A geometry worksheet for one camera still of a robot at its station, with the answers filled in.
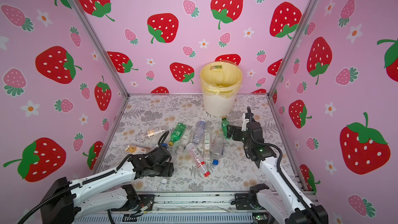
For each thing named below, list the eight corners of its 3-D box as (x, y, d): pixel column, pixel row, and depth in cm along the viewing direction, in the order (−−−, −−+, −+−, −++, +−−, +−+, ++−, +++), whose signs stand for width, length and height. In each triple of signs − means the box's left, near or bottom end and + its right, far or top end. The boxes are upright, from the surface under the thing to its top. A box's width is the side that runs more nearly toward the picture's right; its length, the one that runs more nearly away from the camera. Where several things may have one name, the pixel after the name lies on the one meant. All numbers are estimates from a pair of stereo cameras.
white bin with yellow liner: (201, 120, 108) (199, 89, 85) (201, 92, 126) (200, 60, 103) (237, 120, 108) (246, 89, 85) (232, 92, 126) (239, 60, 103)
